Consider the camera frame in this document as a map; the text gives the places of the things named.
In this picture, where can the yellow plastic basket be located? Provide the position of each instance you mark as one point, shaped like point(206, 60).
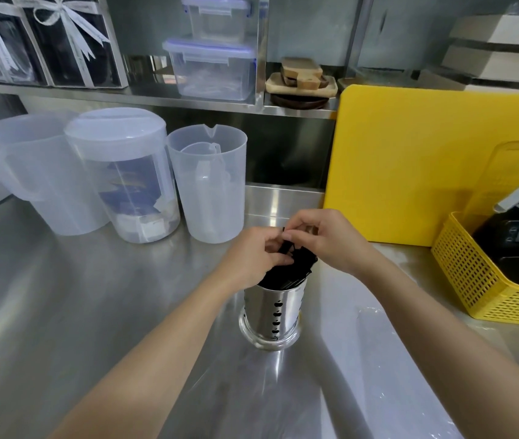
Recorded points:
point(465, 265)

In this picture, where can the clear lidded plastic canister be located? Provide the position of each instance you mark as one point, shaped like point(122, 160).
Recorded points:
point(127, 178)

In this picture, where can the stainless steel shelf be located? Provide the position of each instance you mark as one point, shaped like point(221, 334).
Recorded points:
point(118, 96)

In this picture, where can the stack of white boxes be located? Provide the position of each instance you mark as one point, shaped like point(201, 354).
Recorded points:
point(501, 45)

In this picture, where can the person's right fingers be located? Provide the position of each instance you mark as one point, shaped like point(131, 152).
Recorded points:
point(307, 220)

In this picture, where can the person's left fingers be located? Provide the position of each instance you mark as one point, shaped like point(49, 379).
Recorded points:
point(274, 244)

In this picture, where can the person's left hand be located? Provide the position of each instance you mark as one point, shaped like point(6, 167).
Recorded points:
point(246, 260)

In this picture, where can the dark round wooden plate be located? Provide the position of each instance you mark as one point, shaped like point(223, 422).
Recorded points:
point(300, 102)

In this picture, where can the person's left forearm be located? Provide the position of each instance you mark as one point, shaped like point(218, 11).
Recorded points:
point(159, 361)

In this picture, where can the perforated steel utensil holder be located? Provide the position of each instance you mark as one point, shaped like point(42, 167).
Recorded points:
point(275, 315)

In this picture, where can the person's right hand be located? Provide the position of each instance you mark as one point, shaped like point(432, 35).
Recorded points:
point(337, 240)

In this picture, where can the yellow cutting board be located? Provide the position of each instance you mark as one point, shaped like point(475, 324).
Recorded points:
point(401, 164)

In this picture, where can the small clear lidded food box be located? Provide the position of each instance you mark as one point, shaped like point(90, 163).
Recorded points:
point(216, 18)

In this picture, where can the light wooden tray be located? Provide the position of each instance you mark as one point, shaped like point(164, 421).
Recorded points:
point(328, 86)

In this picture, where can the person's right forearm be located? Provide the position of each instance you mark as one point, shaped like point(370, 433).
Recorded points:
point(447, 347)

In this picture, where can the small wooden serving board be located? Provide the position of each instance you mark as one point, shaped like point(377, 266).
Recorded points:
point(300, 68)

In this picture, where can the large clear lidded food box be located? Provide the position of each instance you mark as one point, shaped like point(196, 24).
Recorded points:
point(211, 70)

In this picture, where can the black plastic cutlery bundle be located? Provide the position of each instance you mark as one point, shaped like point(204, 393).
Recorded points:
point(294, 269)

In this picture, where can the clear plastic measuring jug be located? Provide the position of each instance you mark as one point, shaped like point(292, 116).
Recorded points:
point(209, 196)

